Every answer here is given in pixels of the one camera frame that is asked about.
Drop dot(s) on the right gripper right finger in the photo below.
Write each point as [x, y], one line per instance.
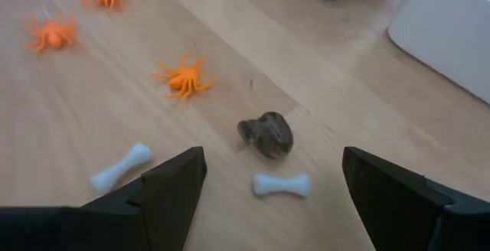
[402, 212]

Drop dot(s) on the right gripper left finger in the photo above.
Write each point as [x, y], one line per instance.
[161, 205]

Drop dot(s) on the white plastic bone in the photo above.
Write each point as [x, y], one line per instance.
[120, 167]
[282, 184]

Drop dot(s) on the white plastic bin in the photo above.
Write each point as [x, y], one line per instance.
[448, 33]

